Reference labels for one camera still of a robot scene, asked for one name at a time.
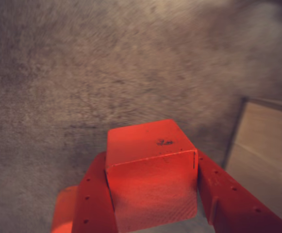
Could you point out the wooden shape sorter box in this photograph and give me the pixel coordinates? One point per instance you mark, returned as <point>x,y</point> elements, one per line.
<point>264,145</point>

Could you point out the red cube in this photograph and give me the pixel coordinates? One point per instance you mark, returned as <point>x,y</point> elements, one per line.
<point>150,174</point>

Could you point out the orange rounded triangle block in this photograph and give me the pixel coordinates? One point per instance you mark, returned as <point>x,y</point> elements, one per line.
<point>63,211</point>

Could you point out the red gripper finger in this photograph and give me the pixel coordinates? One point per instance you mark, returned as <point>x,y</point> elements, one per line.
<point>94,194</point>
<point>228,199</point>

